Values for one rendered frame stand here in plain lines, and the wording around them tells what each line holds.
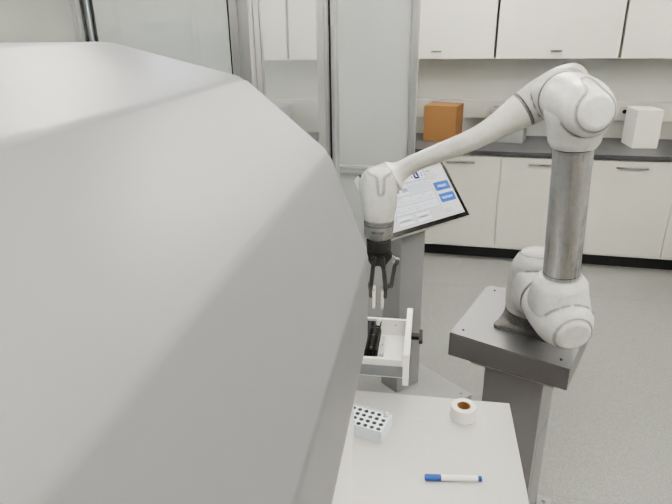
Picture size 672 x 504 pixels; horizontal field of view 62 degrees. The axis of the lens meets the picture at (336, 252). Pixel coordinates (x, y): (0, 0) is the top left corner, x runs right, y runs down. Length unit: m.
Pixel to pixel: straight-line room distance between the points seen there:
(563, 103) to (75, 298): 1.31
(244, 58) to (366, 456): 1.01
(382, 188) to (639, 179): 3.30
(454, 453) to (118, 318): 1.34
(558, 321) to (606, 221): 3.13
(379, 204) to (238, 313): 1.26
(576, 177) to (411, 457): 0.83
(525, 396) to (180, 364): 1.80
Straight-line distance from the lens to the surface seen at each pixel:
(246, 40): 1.11
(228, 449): 0.34
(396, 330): 1.89
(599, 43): 4.86
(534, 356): 1.86
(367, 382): 3.06
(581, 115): 1.46
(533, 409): 2.07
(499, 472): 1.55
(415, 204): 2.55
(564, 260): 1.66
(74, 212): 0.35
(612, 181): 4.68
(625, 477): 2.85
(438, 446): 1.59
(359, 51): 3.21
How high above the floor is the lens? 1.79
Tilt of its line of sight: 22 degrees down
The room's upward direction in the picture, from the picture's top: 1 degrees counter-clockwise
